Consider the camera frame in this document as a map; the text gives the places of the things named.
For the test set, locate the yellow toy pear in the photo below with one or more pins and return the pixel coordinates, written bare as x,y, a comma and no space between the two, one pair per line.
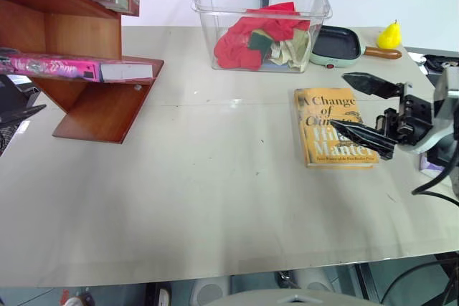
389,37

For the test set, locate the mint green electric grill pan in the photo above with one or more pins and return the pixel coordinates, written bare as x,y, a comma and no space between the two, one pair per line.
337,46

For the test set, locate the black items on side table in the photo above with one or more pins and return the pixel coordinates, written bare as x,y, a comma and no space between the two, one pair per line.
439,62

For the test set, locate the yellow book A Change of Climate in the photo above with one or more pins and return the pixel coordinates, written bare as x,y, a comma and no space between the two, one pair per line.
322,148

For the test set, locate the pink hardcover book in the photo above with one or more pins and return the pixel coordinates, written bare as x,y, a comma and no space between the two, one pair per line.
54,66

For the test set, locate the clear plastic storage bin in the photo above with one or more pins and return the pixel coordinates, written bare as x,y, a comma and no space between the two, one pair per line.
215,5

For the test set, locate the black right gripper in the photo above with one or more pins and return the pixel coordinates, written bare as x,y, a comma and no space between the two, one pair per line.
412,116

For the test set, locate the beige cloth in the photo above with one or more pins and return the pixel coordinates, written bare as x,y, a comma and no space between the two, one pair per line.
295,49

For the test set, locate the red-brown wooden bookshelf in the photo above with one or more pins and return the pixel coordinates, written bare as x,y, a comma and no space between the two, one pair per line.
97,112

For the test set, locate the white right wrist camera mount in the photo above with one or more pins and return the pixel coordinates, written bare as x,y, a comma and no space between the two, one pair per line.
444,105

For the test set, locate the green and red cloth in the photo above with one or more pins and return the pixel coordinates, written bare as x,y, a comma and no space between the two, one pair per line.
259,41

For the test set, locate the black bulky object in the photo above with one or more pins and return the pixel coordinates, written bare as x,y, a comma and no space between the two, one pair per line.
16,94

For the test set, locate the black table leg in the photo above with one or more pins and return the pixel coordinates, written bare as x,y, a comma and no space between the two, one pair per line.
369,281

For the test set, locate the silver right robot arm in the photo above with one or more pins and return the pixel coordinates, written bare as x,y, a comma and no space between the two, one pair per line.
444,158

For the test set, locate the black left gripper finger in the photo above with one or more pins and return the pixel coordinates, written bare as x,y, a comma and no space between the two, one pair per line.
21,114
9,137

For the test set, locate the grey rounded robot body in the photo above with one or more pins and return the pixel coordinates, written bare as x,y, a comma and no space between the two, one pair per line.
294,299

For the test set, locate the red and green cloths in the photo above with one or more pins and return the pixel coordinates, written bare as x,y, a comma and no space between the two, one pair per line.
236,46

